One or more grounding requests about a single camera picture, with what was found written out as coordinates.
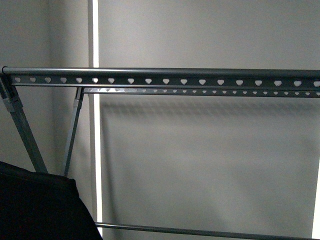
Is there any black printed t-shirt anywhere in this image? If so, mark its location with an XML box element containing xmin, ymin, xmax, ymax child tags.
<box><xmin>0</xmin><ymin>162</ymin><xmax>102</xmax><ymax>240</ymax></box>

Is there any grey metal clothes rack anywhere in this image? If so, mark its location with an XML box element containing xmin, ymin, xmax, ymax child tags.
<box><xmin>0</xmin><ymin>66</ymin><xmax>320</xmax><ymax>240</ymax></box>

